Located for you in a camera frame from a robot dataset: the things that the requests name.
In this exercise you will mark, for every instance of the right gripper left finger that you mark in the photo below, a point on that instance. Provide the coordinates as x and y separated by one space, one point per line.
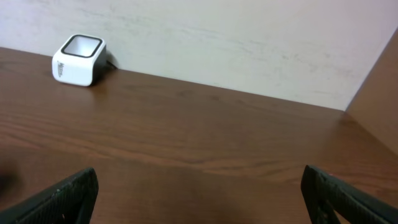
72 200

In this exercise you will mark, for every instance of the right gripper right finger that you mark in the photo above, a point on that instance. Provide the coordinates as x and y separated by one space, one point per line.
326 195

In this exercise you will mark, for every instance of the white barcode scanner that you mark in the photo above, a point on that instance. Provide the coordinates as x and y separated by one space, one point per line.
81 60

